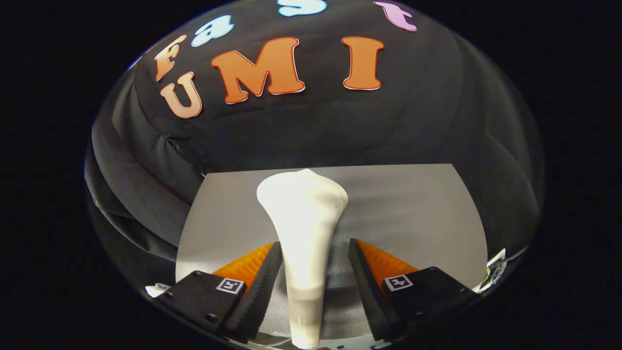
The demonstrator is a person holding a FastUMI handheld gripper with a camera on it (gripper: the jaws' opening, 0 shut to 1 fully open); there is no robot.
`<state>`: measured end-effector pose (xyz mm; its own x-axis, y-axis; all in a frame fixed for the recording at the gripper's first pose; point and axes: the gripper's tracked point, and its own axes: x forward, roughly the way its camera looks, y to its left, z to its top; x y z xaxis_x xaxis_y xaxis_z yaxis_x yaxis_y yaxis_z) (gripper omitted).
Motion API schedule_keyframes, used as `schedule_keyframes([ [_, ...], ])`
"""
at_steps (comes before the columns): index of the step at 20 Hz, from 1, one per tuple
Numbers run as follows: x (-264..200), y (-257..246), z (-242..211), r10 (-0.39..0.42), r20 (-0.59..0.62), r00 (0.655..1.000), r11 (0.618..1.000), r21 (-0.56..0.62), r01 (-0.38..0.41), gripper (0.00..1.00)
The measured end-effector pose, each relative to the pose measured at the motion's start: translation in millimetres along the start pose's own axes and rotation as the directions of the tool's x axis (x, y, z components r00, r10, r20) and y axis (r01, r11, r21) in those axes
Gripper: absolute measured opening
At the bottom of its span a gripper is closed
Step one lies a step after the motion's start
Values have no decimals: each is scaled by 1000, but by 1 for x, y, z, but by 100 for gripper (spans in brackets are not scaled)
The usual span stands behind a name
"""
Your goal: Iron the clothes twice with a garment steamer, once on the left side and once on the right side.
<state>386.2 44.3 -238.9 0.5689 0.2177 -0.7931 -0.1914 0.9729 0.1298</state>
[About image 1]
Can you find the white garment steamer head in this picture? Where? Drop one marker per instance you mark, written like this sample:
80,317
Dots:
303,228

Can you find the grey cabinet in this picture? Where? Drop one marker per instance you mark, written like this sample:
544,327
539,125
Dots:
413,214

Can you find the white crumpled paper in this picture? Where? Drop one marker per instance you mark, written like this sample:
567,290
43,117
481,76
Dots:
156,290

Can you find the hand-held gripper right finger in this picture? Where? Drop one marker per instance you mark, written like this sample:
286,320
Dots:
369,296

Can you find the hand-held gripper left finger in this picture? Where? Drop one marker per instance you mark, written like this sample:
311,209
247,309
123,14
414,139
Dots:
257,296

